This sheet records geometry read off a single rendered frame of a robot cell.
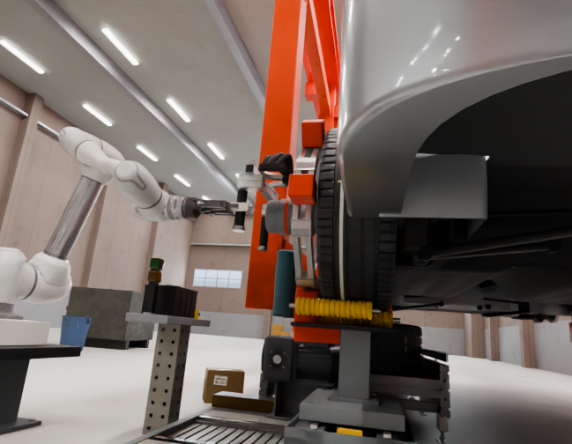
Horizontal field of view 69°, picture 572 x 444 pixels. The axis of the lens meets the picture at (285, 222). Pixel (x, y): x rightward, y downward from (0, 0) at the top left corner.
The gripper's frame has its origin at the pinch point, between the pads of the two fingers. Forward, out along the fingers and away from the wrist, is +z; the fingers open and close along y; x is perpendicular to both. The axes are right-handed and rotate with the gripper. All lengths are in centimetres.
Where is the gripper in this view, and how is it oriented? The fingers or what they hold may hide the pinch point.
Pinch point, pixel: (241, 208)
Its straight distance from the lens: 147.2
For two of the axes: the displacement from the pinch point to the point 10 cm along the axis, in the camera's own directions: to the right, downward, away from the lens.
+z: 9.8, 0.2, -2.1
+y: -1.9, -2.6, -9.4
